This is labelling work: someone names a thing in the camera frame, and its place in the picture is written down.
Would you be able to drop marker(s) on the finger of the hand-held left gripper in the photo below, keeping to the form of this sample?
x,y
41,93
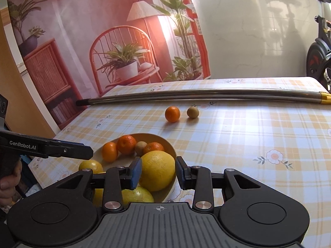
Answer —
x,y
77,153

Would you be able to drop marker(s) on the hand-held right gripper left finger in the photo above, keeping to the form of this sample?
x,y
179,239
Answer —
x,y
136,171

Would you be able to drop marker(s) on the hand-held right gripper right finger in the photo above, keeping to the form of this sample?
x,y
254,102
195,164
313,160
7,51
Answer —
x,y
181,173

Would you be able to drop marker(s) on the small yellow-green citrus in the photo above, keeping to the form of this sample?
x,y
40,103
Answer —
x,y
138,196
91,166

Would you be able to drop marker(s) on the large yellow grapefruit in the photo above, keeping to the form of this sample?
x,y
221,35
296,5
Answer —
x,y
157,170

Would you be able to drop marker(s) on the kiwi fruit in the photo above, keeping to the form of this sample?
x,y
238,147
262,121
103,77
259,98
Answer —
x,y
141,148
193,111

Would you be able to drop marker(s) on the tangerine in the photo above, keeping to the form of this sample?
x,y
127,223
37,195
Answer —
x,y
153,147
109,152
172,114
126,144

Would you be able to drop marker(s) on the cream ceramic bowl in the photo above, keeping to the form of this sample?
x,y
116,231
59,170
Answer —
x,y
165,144

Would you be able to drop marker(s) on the large yellow lemon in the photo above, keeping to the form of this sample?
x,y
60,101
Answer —
x,y
98,196

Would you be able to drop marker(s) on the person's left hand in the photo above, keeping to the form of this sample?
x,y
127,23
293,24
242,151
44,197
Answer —
x,y
9,188

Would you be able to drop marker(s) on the telescopic metal pole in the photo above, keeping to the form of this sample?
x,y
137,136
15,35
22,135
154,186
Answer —
x,y
206,94

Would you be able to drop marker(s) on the printed backdrop cloth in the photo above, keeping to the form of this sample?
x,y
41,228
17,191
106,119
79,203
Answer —
x,y
103,18

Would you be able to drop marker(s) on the black exercise bike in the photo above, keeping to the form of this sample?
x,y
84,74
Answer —
x,y
318,54

